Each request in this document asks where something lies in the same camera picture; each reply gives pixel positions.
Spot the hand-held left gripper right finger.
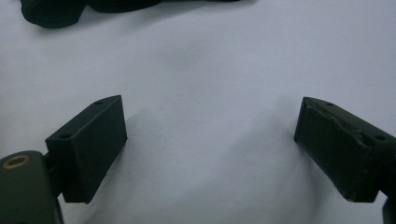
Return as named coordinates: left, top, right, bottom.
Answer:
left=293, top=96, right=396, bottom=203

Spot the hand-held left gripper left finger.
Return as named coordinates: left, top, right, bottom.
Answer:
left=45, top=94, right=128, bottom=204

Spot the white foam mat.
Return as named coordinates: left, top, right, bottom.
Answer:
left=0, top=0, right=396, bottom=224

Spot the black glove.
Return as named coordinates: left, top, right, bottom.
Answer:
left=87, top=0, right=247, bottom=14
left=20, top=0, right=87, bottom=29

